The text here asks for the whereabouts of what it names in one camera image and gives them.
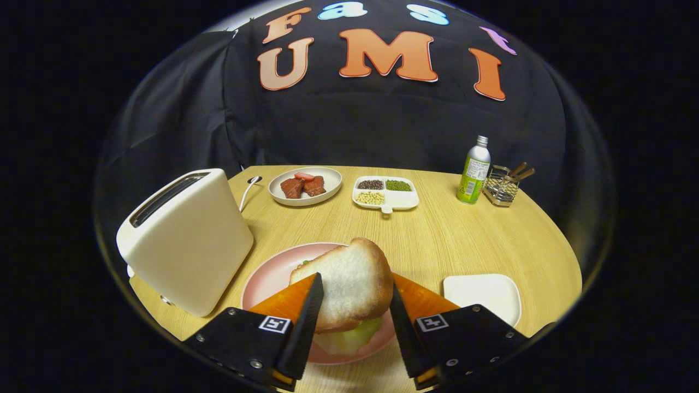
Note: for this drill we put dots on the black backdrop cloth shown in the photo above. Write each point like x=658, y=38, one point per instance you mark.
x=382, y=125

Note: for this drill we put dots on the white divided dish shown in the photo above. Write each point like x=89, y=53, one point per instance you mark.
x=404, y=201

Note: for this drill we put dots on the pile of dark beans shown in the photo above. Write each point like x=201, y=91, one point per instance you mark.
x=370, y=184

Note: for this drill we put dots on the white square plate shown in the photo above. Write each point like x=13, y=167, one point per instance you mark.
x=480, y=292

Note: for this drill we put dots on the green lettuce leaf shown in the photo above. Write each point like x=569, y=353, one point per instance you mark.
x=344, y=341

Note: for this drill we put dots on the beige round plate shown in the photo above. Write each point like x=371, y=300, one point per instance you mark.
x=330, y=180

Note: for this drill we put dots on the toasted bread slice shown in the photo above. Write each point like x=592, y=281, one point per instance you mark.
x=352, y=284

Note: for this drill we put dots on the red sausage slice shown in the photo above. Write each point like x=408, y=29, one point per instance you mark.
x=304, y=176

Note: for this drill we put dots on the pink round plate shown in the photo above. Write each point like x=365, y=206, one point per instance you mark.
x=267, y=278

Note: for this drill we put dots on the pile of yellow soybeans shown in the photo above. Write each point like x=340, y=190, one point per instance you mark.
x=370, y=197

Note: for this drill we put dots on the green labelled metal bottle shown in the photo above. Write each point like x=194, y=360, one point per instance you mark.
x=472, y=177

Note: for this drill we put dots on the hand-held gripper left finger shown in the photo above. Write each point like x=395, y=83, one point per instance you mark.
x=303, y=333

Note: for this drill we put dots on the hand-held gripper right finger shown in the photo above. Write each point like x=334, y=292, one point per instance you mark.
x=404, y=338

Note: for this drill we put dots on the pile of green beans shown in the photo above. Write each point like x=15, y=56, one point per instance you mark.
x=398, y=185

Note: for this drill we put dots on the white toaster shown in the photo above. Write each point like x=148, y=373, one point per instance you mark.
x=185, y=245

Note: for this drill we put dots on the brown meat piece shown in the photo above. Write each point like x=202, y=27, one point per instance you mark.
x=315, y=186
x=292, y=188

